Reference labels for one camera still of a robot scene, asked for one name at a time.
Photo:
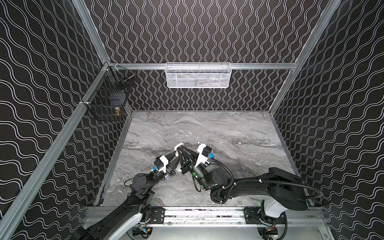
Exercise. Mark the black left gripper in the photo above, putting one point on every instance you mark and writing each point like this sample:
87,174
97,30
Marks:
169,161

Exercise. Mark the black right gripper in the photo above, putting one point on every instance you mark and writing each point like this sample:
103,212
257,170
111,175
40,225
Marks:
191,163

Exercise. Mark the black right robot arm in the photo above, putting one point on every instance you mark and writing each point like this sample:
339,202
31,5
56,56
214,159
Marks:
284,191

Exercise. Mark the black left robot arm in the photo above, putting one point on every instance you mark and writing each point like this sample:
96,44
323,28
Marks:
130,212

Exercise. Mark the small brass object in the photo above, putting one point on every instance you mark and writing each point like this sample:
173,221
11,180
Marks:
117,111

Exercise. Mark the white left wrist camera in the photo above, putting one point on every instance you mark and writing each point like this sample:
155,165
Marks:
160,164

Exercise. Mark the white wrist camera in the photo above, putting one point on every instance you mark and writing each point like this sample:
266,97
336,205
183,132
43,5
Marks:
205,152
160,164

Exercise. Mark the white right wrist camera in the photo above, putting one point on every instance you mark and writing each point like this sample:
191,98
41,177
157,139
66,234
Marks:
205,152

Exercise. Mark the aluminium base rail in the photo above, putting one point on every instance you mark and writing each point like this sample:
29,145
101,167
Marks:
228,217

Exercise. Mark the white wire mesh basket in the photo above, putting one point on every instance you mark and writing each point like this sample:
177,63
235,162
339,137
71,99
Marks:
195,75

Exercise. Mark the black wire basket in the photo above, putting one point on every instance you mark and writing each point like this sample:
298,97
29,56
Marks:
112,92

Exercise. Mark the aluminium corner frame post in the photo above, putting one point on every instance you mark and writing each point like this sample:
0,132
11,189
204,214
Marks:
91,29

